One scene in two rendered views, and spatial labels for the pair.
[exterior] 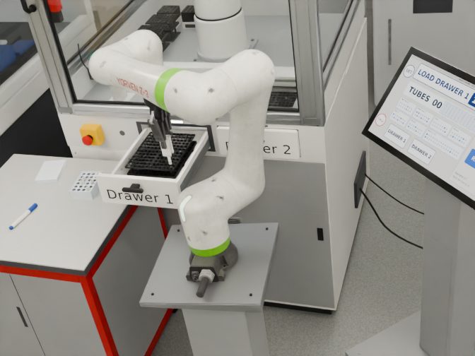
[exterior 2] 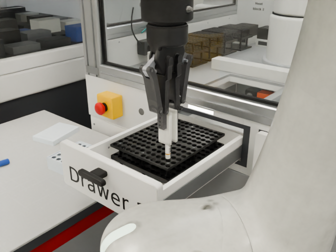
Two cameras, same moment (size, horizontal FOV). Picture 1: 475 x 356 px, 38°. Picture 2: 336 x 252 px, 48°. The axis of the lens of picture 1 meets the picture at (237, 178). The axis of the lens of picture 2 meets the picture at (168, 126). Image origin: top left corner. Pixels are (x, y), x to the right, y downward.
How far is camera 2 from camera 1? 1.54 m
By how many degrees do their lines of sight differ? 19
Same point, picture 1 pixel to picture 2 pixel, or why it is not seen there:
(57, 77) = (91, 27)
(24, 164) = (42, 121)
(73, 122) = (97, 87)
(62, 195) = (44, 160)
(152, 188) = (122, 185)
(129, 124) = not seen: hidden behind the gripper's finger
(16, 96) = (75, 61)
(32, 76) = not seen: hidden behind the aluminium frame
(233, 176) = (258, 215)
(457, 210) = not seen: outside the picture
